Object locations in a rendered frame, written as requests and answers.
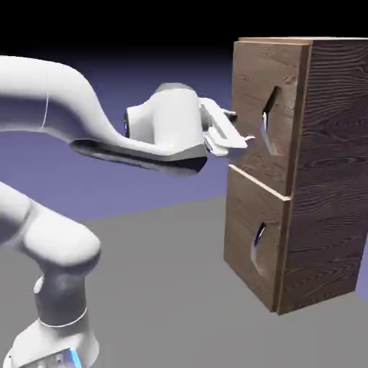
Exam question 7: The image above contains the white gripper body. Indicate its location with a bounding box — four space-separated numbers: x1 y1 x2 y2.
200 97 249 150

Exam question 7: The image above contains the large wooden cabinet door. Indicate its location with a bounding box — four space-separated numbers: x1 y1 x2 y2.
231 40 313 198

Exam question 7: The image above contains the small wooden cabinet door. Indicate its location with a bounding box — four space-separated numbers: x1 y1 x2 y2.
223 165 291 313

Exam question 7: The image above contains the brown wooden cabinet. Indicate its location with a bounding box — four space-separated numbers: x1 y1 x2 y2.
223 36 368 316

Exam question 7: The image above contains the long angled metal handle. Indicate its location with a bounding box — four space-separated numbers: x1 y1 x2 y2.
259 85 282 156

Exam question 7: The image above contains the short angled metal handle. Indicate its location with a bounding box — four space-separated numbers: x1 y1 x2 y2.
250 221 269 277

